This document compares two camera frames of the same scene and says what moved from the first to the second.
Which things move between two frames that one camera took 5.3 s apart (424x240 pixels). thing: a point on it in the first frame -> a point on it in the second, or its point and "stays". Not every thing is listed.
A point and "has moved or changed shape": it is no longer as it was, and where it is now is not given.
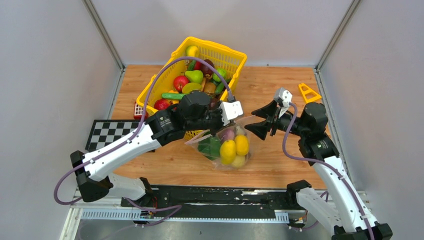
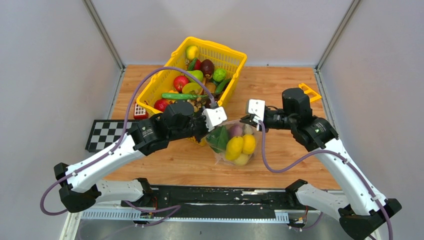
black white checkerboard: x=105 y=132 stays
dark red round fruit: x=207 y=71 stays
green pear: x=195 y=76 stays
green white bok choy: x=210 y=147 -> x=217 y=139
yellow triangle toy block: x=309 y=90 stays
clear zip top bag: x=230 y=147 has moved or changed shape
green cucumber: x=173 y=96 stays
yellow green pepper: x=190 y=86 stays
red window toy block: x=138 y=111 stays
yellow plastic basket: x=198 y=66 stays
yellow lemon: x=241 y=144 -> x=249 y=144
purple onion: x=229 y=135 -> x=235 y=130
